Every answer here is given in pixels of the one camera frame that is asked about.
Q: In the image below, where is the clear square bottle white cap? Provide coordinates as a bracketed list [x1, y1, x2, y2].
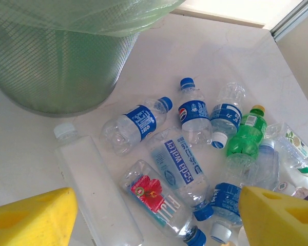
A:
[53, 122, 144, 246]

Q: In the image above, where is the blue-label water bottle blue cap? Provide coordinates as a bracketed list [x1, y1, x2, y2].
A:
[100, 96, 174, 157]
[178, 77, 213, 145]

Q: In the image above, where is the blue-label water bottle white cap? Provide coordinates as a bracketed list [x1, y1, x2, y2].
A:
[209, 153, 259, 243]
[209, 81, 246, 150]

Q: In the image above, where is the bluish clear plastic bottle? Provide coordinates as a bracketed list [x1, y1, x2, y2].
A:
[256, 139, 280, 192]

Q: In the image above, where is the aluminium frame post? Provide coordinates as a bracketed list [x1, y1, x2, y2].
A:
[271, 0, 308, 42]

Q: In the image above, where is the soda water bottle blue cap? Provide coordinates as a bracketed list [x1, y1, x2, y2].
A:
[146, 127, 215, 221]

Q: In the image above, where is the Fiji water bottle red flower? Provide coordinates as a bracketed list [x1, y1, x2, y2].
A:
[119, 160, 207, 246]

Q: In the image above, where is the mesh bin with green bag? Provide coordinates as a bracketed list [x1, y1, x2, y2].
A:
[0, 0, 187, 118]

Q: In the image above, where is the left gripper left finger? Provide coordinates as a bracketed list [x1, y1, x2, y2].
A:
[0, 187, 79, 246]

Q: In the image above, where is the clear bottle green white label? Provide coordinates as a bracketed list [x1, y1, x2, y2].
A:
[265, 122, 308, 182]

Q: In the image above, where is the green soda bottle yellow cap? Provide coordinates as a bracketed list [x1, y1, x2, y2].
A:
[225, 104, 268, 158]

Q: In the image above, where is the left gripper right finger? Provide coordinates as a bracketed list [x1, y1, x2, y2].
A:
[239, 185, 308, 246]

